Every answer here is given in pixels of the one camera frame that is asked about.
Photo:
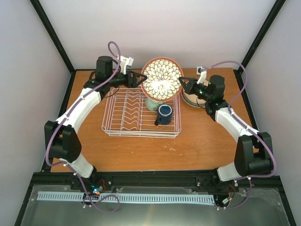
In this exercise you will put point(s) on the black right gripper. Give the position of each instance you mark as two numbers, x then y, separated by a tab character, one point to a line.
192	82

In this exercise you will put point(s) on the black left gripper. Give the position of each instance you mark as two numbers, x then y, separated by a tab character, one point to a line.
134	84

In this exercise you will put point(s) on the floral patterned plate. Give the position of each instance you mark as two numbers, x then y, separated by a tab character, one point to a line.
162	83

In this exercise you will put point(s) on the green floral ceramic bowl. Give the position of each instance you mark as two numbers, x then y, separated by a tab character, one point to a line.
153	105

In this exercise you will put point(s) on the dark blue ceramic mug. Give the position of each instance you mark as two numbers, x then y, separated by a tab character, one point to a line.
164	115

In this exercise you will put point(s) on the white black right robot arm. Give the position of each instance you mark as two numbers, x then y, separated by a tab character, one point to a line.
253	156

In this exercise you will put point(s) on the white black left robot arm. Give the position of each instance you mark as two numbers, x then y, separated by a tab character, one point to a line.
61	137

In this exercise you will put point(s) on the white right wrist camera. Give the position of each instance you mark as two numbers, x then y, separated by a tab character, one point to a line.
201	72

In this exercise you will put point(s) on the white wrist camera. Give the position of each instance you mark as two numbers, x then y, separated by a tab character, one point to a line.
201	72
124	63

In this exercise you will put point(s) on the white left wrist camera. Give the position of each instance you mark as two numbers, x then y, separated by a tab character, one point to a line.
124	63

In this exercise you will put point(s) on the black enclosure frame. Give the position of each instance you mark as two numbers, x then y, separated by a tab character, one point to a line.
271	182

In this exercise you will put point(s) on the white wire dish rack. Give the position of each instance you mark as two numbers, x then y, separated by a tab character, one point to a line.
126	115

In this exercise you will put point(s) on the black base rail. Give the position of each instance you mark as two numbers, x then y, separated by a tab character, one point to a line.
196	179

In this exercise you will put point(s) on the light blue cable duct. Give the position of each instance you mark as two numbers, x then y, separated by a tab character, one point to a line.
132	198

